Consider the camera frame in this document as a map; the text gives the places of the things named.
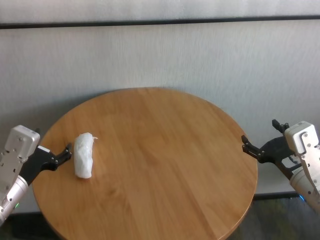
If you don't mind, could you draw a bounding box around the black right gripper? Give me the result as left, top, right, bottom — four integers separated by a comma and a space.
241, 119, 303, 181

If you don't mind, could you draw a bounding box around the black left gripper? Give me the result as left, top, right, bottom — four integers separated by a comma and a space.
18, 127, 73, 187

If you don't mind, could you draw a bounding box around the white plastic-wrapped sandbag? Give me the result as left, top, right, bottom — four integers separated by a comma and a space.
73, 132, 98, 180

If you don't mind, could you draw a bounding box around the black baseboard strip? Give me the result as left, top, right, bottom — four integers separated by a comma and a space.
253, 191, 301, 201

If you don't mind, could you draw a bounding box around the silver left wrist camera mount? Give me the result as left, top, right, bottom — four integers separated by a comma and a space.
0, 124, 41, 201

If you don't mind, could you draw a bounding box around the black wall rail strip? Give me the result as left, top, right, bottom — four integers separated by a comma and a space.
0, 15, 320, 30

